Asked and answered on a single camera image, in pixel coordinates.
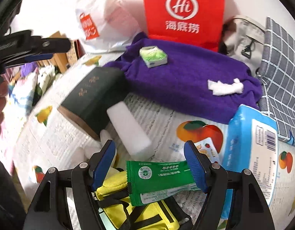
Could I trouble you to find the yellow pouch black straps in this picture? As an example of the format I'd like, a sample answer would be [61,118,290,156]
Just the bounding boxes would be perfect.
[94,171,180,230]

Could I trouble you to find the white foam block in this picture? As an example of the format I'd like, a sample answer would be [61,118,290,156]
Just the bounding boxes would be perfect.
[107,101,154,161]

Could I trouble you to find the green sachet packet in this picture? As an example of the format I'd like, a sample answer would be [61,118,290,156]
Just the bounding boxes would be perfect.
[126,161,198,206]

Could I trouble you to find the white tissue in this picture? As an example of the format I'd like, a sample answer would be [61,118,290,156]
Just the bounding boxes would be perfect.
[207,78,244,96]

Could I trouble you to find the green tissue pack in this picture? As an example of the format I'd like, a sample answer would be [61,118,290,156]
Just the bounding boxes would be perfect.
[139,46,168,68]

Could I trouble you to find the small strawberry sachet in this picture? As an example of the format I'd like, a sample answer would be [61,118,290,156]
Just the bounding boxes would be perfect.
[194,137,221,164]

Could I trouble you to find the colourful floral quilt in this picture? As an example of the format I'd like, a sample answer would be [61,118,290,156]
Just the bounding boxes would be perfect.
[0,65,56,174]

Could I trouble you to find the fruit print table cover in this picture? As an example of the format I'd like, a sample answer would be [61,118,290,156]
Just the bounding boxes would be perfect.
[13,62,295,229]

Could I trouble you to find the blue tissue box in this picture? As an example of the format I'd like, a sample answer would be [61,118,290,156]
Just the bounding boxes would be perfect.
[220,104,280,220]

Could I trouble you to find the brown framed picture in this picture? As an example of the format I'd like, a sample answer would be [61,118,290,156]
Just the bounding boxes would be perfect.
[66,39,85,65]

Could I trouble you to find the dark green book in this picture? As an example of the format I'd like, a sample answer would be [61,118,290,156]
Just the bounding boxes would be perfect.
[58,67,129,141]

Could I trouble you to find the white Miniso plastic bag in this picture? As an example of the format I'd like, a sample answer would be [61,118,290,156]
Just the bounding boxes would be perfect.
[76,0,147,53]

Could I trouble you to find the purple knitted cloth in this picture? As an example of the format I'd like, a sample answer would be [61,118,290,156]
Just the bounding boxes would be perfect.
[106,32,262,124]

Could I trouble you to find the grey checked folded cloth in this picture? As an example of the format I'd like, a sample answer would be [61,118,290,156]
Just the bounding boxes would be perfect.
[258,17,295,146]

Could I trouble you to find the grey canvas bag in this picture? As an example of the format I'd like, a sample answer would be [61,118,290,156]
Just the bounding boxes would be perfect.
[218,15,265,77]

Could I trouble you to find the red Haidilao paper bag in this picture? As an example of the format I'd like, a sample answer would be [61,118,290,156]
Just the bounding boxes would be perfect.
[143,0,225,51]

